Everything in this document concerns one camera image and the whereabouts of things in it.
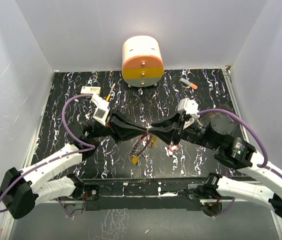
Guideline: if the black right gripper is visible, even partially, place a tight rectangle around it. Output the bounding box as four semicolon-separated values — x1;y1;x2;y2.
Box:
149;110;220;151

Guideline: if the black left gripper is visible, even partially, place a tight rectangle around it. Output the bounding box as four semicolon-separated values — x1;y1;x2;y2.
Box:
90;107;147;145

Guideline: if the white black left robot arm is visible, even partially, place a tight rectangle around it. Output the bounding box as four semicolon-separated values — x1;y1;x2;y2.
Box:
0;110;147;220

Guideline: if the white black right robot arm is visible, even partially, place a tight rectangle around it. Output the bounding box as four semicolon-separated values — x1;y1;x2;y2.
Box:
149;108;282;218

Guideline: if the yellow and white pen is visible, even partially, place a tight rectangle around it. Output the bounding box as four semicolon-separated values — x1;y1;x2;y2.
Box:
106;83;116;102

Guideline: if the dark paperback book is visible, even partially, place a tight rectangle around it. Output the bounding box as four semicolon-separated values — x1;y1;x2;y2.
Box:
199;103;236;127

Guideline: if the white small cardboard box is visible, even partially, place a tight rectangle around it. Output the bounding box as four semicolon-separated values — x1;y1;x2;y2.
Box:
80;86;101;95

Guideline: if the orange and grey marker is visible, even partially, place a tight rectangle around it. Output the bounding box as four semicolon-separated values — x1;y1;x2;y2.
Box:
180;78;198;90

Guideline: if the round three-colour drawer cabinet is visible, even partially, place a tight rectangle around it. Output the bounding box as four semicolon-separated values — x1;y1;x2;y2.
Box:
122;35;164;88

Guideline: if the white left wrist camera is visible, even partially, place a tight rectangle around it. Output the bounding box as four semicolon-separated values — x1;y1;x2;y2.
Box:
91;93;109;126

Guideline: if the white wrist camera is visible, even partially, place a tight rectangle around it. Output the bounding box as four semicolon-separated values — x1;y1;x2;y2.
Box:
177;97;199;129
91;93;109;126

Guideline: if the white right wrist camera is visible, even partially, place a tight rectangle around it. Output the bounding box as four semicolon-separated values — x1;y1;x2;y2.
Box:
177;97;199;129

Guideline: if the aluminium frame rail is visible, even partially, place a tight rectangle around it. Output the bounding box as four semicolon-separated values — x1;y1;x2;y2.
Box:
0;194;282;240

